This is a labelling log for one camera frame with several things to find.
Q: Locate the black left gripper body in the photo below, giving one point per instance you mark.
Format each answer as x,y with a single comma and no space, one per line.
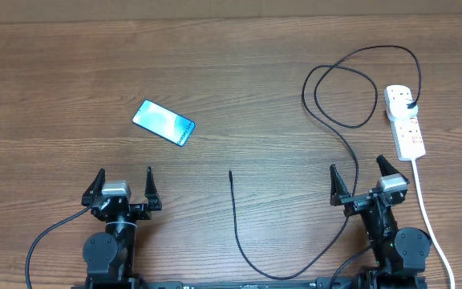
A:
137,213

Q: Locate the white charger plug adapter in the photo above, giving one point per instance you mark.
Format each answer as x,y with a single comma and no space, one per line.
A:
401,109

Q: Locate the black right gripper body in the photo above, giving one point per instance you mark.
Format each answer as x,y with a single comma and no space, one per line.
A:
357,202

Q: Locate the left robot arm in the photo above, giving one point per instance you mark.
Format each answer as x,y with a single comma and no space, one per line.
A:
110,254

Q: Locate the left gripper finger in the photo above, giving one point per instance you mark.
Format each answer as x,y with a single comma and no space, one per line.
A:
94,189
154,202

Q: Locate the white power strip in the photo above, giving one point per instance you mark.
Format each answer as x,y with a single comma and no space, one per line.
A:
406,133

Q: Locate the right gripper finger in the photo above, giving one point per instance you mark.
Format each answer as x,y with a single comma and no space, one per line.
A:
338,188
387,169

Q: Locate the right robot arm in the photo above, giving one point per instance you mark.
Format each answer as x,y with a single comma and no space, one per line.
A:
400,254

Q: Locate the smartphone with blue screen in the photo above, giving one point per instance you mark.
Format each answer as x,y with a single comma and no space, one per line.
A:
163,122

